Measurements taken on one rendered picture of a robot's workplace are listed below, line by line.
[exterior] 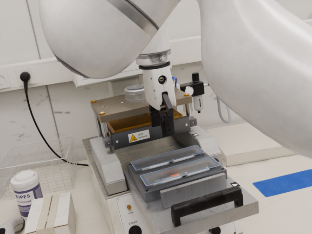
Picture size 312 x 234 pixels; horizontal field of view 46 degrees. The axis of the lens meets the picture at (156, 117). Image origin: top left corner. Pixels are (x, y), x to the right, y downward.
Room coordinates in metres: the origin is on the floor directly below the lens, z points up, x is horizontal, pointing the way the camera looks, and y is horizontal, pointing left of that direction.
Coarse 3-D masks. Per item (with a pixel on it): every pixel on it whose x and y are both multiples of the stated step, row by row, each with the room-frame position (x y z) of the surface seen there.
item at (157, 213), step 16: (128, 176) 0.84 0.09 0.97; (224, 176) 0.71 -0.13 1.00; (160, 192) 0.67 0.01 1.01; (176, 192) 0.67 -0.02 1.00; (192, 192) 0.68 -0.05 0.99; (208, 192) 0.69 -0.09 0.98; (144, 208) 0.68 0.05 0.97; (160, 208) 0.67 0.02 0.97; (224, 208) 0.64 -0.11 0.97; (240, 208) 0.64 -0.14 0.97; (256, 208) 0.65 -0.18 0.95; (160, 224) 0.61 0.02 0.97; (192, 224) 0.61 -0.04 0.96; (208, 224) 0.62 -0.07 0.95
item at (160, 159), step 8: (168, 152) 0.87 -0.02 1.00; (176, 152) 0.87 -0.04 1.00; (184, 152) 0.86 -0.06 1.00; (192, 152) 0.85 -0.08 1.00; (200, 152) 0.85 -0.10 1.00; (136, 160) 0.85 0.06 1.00; (144, 160) 0.85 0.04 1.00; (152, 160) 0.84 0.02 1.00; (160, 160) 0.83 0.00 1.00; (168, 160) 0.83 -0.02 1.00; (136, 168) 0.81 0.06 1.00
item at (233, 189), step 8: (216, 192) 0.64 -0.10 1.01; (224, 192) 0.63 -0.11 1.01; (232, 192) 0.63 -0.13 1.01; (240, 192) 0.64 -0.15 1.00; (192, 200) 0.62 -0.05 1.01; (200, 200) 0.62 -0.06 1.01; (208, 200) 0.62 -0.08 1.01; (216, 200) 0.62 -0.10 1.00; (224, 200) 0.63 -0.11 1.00; (232, 200) 0.63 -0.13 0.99; (240, 200) 0.64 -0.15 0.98; (176, 208) 0.60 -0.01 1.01; (184, 208) 0.60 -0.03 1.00; (192, 208) 0.61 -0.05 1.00; (200, 208) 0.61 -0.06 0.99; (208, 208) 0.62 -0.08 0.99; (176, 216) 0.60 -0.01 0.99; (176, 224) 0.60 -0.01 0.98
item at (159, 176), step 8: (200, 160) 0.80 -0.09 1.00; (208, 160) 0.80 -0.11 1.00; (168, 168) 0.78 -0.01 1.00; (176, 168) 0.78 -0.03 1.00; (184, 168) 0.77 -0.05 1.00; (192, 168) 0.77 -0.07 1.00; (200, 168) 0.76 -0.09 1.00; (144, 176) 0.76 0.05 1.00; (152, 176) 0.75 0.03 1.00; (160, 176) 0.75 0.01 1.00; (168, 176) 0.74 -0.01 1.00; (176, 176) 0.74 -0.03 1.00
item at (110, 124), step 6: (174, 108) 1.11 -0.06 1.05; (144, 114) 1.04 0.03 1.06; (174, 114) 1.01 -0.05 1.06; (180, 114) 1.01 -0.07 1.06; (114, 120) 1.04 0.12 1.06; (120, 120) 1.03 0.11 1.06; (126, 120) 1.02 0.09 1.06; (132, 120) 1.01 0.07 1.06; (138, 120) 1.01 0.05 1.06; (144, 120) 1.00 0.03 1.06; (150, 120) 0.99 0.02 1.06; (108, 126) 1.04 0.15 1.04; (114, 126) 0.98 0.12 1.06; (120, 126) 0.97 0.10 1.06; (126, 126) 0.97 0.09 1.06; (132, 126) 0.96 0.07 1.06; (138, 126) 0.96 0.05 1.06; (114, 132) 0.95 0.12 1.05
